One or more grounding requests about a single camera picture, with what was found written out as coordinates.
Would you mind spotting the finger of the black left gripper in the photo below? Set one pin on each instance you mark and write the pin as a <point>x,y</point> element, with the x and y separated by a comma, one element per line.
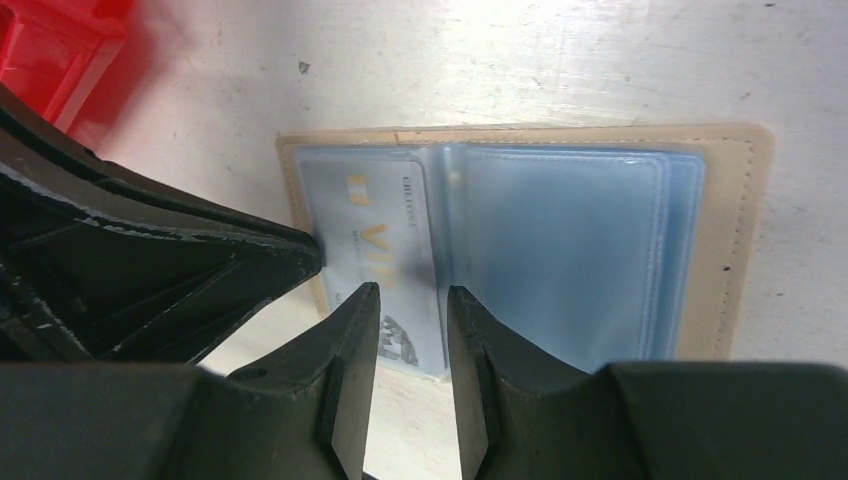
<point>99,263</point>

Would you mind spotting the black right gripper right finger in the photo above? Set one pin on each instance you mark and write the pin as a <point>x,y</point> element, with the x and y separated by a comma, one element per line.
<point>523,414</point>

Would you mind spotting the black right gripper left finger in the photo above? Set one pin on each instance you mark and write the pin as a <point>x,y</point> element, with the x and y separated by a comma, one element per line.
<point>299,412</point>

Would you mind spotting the silver VIP card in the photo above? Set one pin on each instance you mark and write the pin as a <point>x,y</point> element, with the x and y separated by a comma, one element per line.
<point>370,218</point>

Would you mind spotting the red plastic tray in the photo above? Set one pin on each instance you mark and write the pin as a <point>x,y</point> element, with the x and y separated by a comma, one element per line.
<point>54,52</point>

